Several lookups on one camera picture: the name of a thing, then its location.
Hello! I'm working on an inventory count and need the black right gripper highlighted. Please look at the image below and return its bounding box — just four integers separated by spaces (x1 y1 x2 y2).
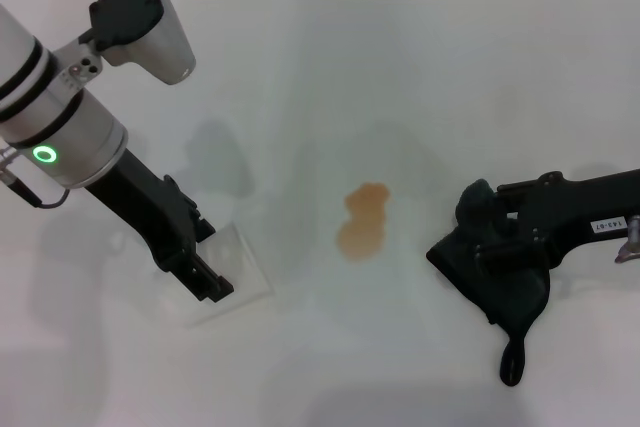
473 170 640 273

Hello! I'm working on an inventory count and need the brown water stain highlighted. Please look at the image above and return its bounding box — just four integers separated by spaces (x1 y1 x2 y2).
335 181 392 263

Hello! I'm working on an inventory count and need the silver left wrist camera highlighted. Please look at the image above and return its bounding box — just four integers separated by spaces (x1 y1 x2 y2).
52 0 197 91

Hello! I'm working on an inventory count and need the dark blue rag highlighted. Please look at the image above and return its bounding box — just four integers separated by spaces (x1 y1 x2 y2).
425 179 553 388

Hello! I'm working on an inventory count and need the white paper cup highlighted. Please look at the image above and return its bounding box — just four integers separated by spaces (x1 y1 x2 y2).
185 220 276 329

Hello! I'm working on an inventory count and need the left gripper cable with plug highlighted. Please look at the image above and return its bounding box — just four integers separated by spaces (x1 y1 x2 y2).
0 145 72 209

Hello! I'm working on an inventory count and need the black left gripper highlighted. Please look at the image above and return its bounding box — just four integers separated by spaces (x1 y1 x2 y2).
84 146 236 305

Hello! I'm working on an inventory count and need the gripper cable with plug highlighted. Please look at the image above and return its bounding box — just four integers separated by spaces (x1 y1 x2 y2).
0 145 72 209
613 214 640 265

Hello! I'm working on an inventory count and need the right gripper cable with plug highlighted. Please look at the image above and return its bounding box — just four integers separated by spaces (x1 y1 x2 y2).
613 214 640 265

